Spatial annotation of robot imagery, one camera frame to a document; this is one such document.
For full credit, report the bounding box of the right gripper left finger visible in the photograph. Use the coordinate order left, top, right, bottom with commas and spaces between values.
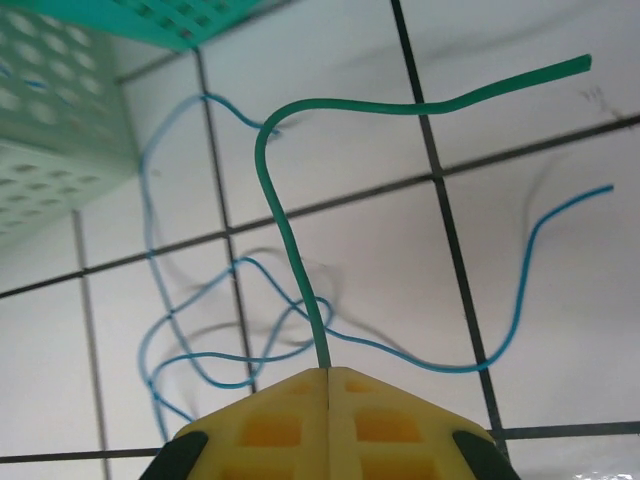
143, 368, 330, 480

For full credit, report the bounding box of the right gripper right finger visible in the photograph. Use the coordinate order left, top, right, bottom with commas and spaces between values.
328, 366, 522, 480

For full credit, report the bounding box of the blue wire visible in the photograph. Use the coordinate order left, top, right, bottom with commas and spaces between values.
141, 93, 335, 444
137, 184, 615, 424

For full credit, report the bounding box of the pile of coloured wires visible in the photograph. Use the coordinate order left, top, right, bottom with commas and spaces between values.
254, 53, 594, 371

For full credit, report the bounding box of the light green plastic basket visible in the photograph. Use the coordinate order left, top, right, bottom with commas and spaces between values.
0, 0, 140, 251

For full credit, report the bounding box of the teal perforated plastic basket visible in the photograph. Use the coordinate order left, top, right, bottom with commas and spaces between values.
74, 0, 301, 50

